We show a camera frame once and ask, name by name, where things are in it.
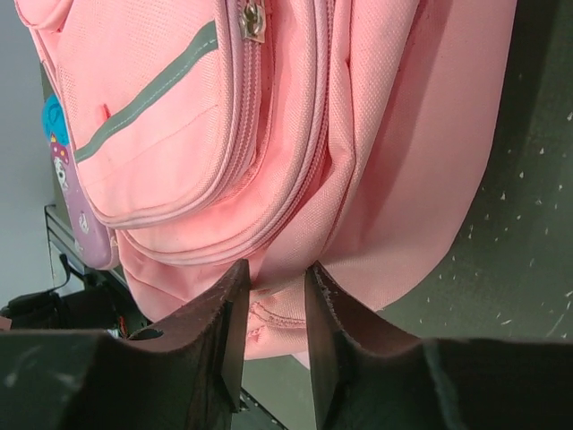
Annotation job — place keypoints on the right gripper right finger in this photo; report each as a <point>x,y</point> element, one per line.
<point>369,374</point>

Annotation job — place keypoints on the pink student backpack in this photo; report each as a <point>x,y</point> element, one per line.
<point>351,133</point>

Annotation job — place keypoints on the purple cartoon pencil case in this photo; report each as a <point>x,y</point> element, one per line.
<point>94,242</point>

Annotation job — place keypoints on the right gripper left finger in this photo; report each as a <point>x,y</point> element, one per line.
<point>182,372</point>

